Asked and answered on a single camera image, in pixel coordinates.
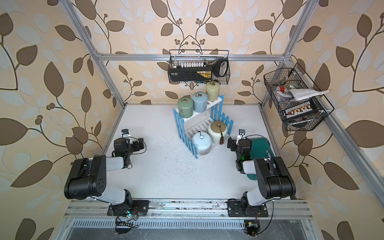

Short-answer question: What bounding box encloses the blue white wooden shelf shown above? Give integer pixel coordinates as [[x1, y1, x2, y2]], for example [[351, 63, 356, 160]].
[[173, 95, 234, 159]]

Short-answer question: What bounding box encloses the blue tea canister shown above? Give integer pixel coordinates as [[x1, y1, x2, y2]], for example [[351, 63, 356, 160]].
[[193, 92, 208, 113]]

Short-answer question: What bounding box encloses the yellow-green tea canister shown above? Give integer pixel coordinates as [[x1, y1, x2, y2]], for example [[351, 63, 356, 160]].
[[206, 81, 221, 102]]

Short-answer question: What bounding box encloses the green tea canister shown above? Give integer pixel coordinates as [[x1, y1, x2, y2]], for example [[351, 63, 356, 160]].
[[178, 97, 194, 119]]

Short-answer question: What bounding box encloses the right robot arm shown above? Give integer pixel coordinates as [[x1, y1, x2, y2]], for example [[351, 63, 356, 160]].
[[227, 138, 296, 218]]

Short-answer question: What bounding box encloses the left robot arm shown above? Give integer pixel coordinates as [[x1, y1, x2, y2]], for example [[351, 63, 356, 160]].
[[64, 135, 150, 218]]

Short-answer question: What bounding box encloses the cream jar with tassel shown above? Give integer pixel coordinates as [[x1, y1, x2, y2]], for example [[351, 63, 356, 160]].
[[208, 121, 228, 145]]

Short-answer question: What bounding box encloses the white-blue ceramic jar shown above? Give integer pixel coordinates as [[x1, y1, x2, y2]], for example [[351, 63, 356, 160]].
[[193, 131, 212, 156]]

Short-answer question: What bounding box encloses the paint tube set box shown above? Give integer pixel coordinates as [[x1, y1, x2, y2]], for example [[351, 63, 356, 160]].
[[284, 101, 318, 120]]

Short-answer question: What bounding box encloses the white folded paper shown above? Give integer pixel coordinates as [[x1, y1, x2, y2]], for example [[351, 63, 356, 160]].
[[288, 89, 329, 101]]

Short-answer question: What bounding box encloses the black yellow tool box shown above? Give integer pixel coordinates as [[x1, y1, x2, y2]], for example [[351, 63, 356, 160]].
[[168, 67, 213, 83]]

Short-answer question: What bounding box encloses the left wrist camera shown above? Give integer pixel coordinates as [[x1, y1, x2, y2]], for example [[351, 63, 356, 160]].
[[121, 129, 131, 139]]

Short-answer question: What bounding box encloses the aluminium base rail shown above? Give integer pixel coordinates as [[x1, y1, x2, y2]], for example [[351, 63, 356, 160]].
[[63, 197, 313, 220]]

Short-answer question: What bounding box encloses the black wire basket right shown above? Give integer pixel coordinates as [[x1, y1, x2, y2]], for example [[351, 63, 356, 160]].
[[264, 63, 335, 131]]

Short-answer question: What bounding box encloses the black wire basket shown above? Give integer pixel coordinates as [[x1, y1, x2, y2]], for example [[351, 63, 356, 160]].
[[264, 63, 335, 131], [168, 49, 231, 85]]

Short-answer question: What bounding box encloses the black wire basket back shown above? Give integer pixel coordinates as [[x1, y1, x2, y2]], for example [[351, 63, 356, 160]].
[[168, 49, 231, 85]]

